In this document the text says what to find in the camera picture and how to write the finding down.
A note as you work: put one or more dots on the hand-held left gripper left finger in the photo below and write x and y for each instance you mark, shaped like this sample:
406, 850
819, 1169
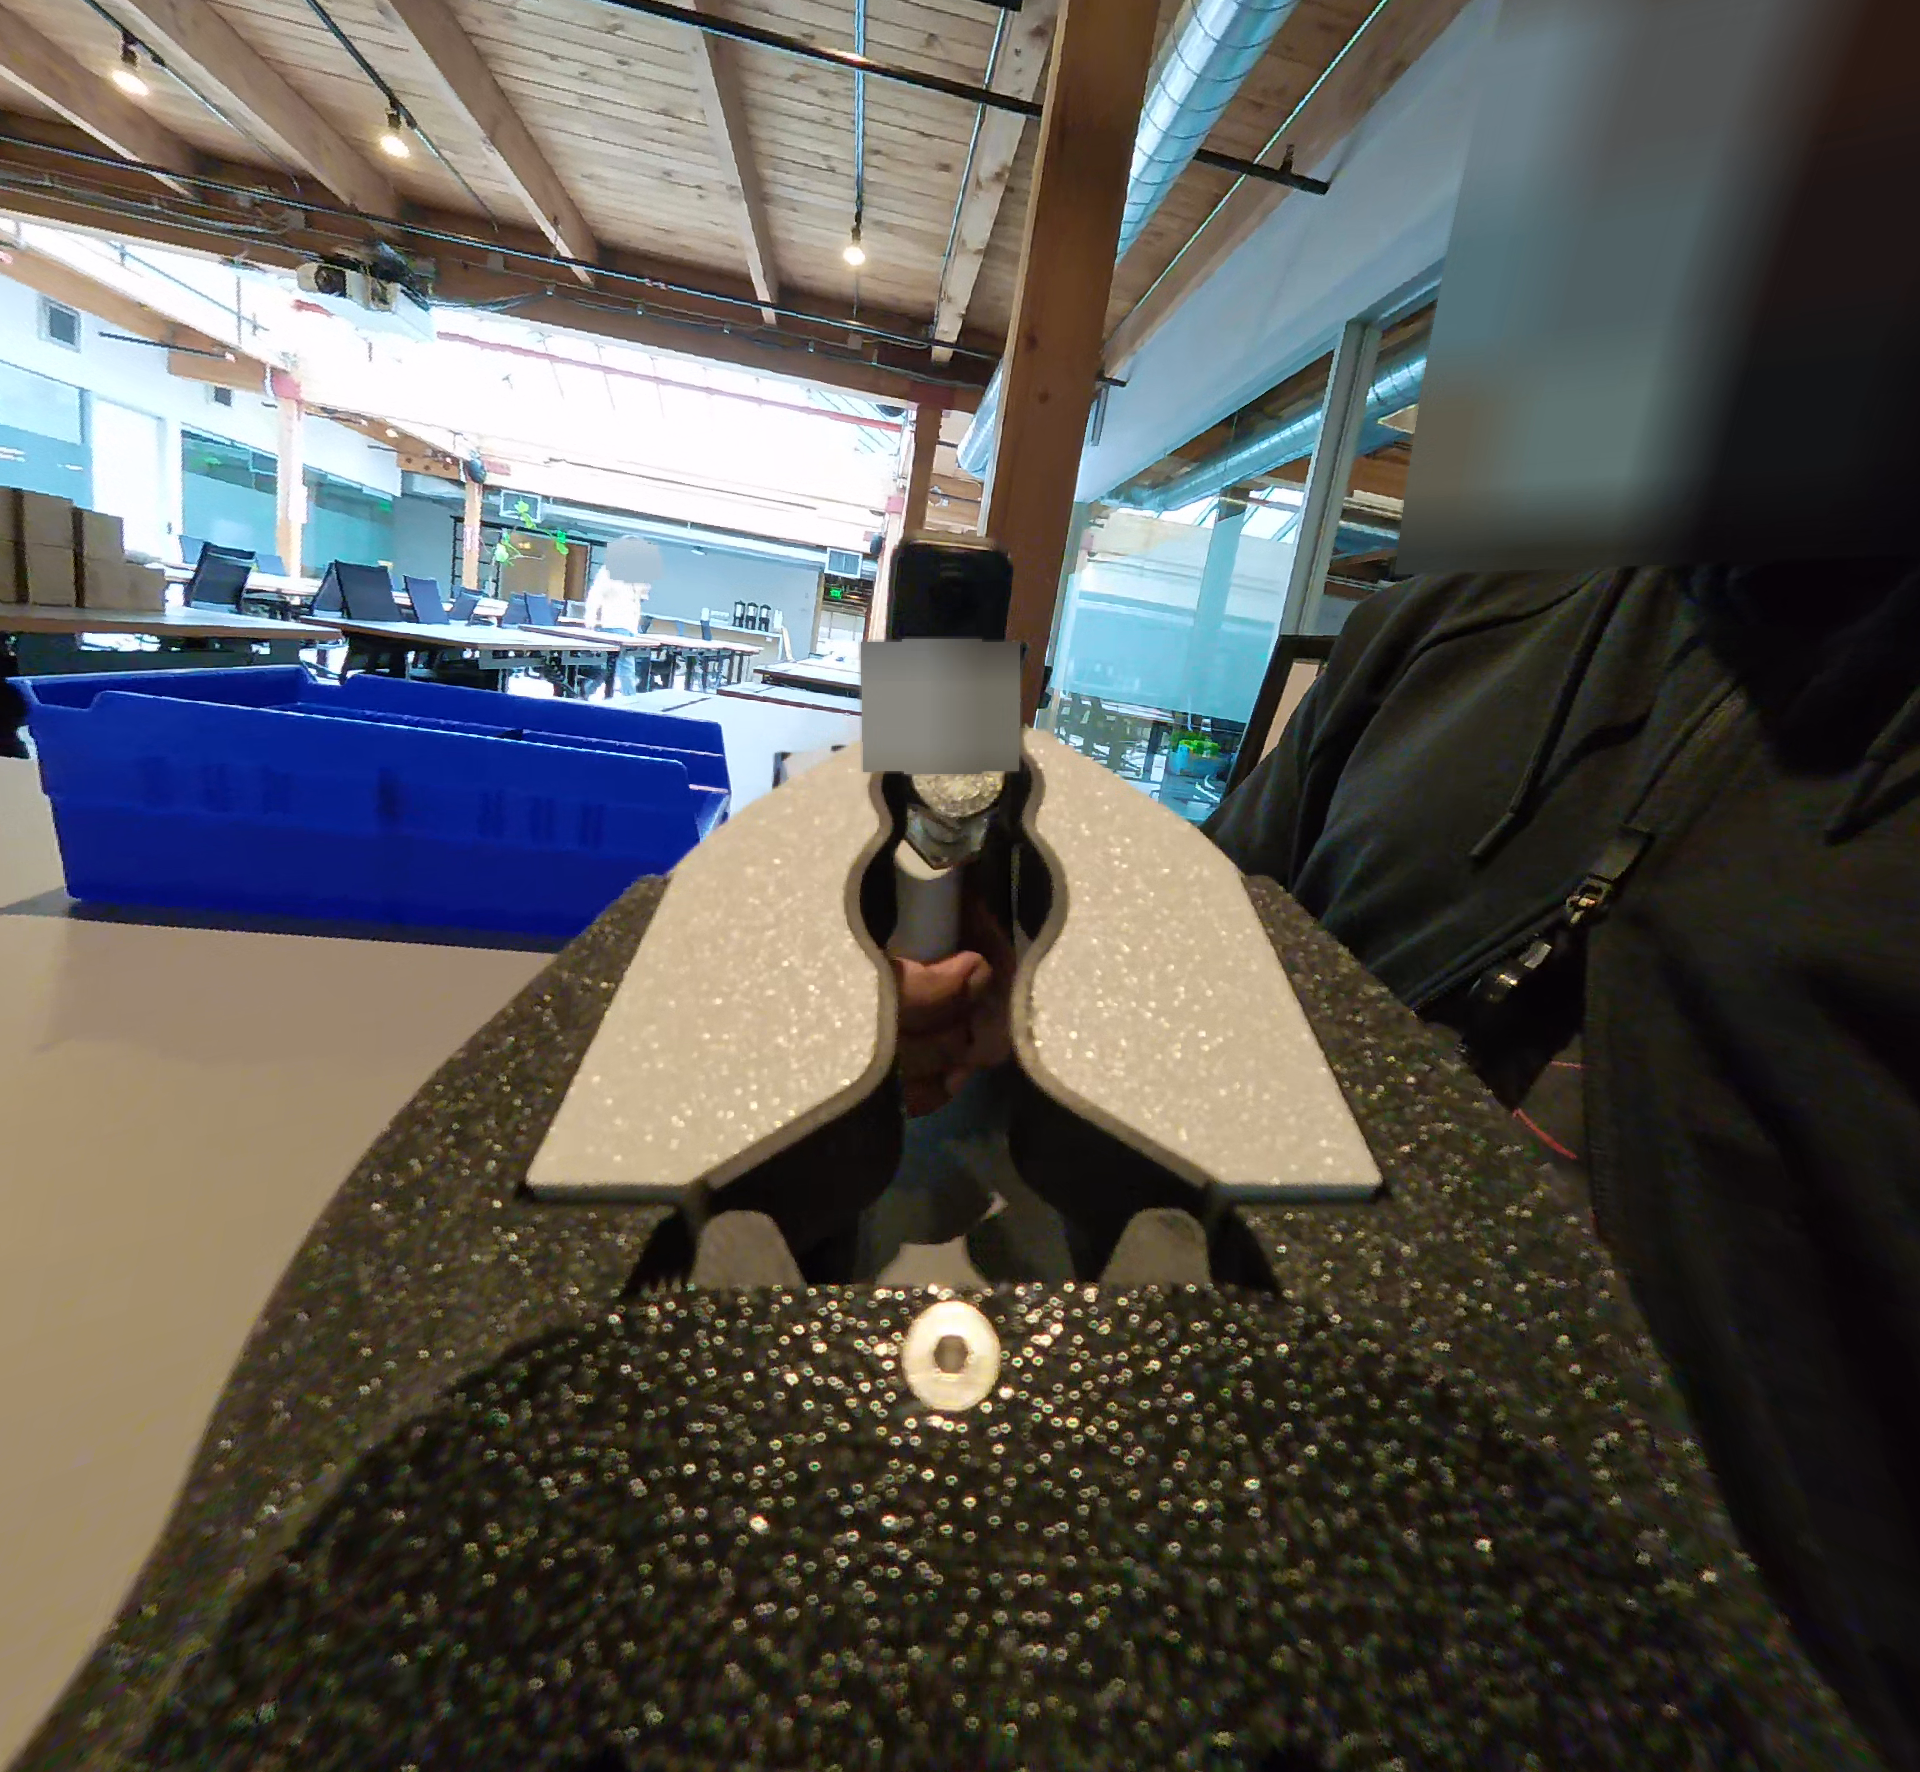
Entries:
735, 992

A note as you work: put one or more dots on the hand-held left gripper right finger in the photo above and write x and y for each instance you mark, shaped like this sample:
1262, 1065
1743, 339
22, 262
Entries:
1187, 1006

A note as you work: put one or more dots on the silver hex bolt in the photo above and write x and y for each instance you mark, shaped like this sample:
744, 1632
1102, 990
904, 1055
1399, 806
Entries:
953, 813

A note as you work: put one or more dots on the blue plastic bin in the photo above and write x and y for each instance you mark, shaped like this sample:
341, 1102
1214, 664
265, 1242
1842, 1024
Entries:
376, 813

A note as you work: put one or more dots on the person's right hand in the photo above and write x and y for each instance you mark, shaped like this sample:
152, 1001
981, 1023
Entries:
945, 1038

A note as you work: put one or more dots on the green potted plant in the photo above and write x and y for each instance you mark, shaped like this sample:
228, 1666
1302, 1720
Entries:
1197, 751

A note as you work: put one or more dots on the framed black white marker board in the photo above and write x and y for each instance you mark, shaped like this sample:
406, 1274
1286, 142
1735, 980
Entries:
1294, 728

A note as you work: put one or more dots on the black key fob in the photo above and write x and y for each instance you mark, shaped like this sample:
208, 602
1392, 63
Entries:
1515, 972

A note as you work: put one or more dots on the row of office desks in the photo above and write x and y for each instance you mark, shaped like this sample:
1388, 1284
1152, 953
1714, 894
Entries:
450, 635

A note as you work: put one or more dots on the row of office chairs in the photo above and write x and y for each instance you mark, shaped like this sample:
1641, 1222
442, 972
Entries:
360, 590

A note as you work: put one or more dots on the ceiling heater unit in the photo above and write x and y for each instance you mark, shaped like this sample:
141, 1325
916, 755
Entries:
354, 279

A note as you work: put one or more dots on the stack of cardboard boxes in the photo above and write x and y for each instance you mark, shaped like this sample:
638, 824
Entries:
68, 558

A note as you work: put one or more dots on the thin wooden post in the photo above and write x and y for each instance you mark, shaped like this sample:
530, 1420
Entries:
919, 496

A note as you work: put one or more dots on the thick wooden post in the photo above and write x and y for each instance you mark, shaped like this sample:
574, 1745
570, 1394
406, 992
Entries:
1080, 226

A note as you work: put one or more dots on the silver spiral duct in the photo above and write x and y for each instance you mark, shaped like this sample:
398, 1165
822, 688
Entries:
1260, 2

